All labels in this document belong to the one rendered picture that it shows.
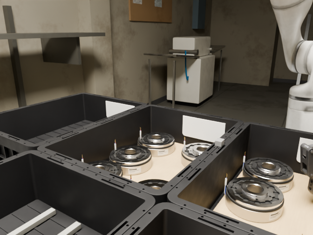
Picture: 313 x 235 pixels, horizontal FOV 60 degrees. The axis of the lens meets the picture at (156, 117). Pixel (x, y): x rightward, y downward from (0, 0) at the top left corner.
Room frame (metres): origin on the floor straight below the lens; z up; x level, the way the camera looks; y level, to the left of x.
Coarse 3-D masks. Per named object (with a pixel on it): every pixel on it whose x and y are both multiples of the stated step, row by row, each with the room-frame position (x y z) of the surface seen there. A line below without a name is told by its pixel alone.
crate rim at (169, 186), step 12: (144, 108) 0.77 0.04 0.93; (156, 108) 0.79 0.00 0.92; (168, 108) 0.77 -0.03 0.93; (108, 120) 0.66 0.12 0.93; (228, 120) 0.66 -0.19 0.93; (240, 120) 0.66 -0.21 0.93; (84, 132) 0.58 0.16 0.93; (228, 132) 0.58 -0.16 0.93; (48, 144) 0.51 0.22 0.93; (60, 156) 0.45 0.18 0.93; (204, 156) 0.45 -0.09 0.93; (84, 168) 0.41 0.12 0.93; (96, 168) 0.40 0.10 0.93; (192, 168) 0.40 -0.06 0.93; (120, 180) 0.37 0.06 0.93; (132, 180) 0.37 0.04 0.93; (180, 180) 0.37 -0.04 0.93; (156, 192) 0.34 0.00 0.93; (168, 192) 0.34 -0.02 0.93
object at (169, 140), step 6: (150, 132) 0.75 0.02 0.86; (156, 132) 0.75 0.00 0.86; (162, 132) 0.75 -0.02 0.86; (138, 138) 0.70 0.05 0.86; (144, 138) 0.70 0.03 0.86; (168, 138) 0.70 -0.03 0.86; (144, 144) 0.66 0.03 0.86; (150, 144) 0.67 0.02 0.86; (156, 144) 0.66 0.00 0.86; (162, 144) 0.66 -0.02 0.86; (168, 144) 0.66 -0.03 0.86
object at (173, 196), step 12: (240, 132) 0.57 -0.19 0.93; (288, 132) 0.58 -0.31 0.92; (300, 132) 0.57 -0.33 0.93; (312, 132) 0.57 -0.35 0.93; (228, 144) 0.51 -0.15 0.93; (216, 156) 0.45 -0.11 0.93; (204, 168) 0.41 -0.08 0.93; (192, 180) 0.37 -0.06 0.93; (180, 192) 0.34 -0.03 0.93; (180, 204) 0.31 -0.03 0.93; (192, 204) 0.31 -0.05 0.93; (216, 216) 0.28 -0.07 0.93; (228, 216) 0.28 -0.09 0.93; (240, 228) 0.26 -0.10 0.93; (252, 228) 0.26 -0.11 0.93
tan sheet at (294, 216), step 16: (240, 176) 0.55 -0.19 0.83; (304, 176) 0.55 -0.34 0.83; (288, 192) 0.49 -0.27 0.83; (304, 192) 0.49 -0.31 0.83; (224, 208) 0.43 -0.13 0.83; (288, 208) 0.43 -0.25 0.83; (304, 208) 0.43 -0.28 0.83; (256, 224) 0.39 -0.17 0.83; (272, 224) 0.39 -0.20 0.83; (288, 224) 0.39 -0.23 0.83; (304, 224) 0.39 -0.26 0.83
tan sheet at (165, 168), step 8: (176, 144) 0.73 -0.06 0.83; (176, 152) 0.68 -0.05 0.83; (152, 160) 0.63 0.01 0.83; (160, 160) 0.63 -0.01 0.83; (168, 160) 0.63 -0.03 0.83; (176, 160) 0.63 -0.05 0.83; (152, 168) 0.59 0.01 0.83; (160, 168) 0.59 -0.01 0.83; (168, 168) 0.59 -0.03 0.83; (176, 168) 0.59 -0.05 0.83; (128, 176) 0.55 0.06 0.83; (136, 176) 0.55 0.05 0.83; (144, 176) 0.55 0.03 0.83; (152, 176) 0.55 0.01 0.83; (160, 176) 0.55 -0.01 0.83; (168, 176) 0.55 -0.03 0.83
